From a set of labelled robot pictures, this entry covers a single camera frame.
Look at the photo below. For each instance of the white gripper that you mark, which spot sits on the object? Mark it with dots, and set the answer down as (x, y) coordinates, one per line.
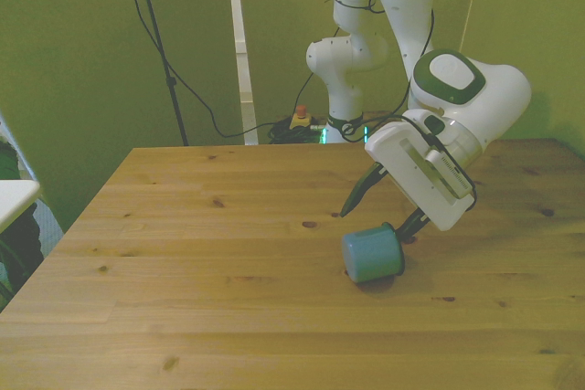
(402, 157)

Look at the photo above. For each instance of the blue plastic cup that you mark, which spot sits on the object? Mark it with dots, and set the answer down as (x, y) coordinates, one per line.
(372, 253)

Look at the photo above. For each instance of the yellow emergency stop button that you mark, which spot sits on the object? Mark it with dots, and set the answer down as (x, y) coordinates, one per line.
(301, 121)

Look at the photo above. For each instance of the black tripod stand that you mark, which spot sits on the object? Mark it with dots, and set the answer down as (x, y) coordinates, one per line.
(157, 38)

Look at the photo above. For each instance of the white shelf board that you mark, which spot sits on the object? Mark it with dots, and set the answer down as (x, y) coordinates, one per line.
(13, 200)

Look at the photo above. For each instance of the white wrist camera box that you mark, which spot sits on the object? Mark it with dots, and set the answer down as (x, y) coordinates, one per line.
(450, 175)

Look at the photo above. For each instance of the white vertical wall trim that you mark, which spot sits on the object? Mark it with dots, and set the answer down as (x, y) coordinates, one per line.
(242, 43)

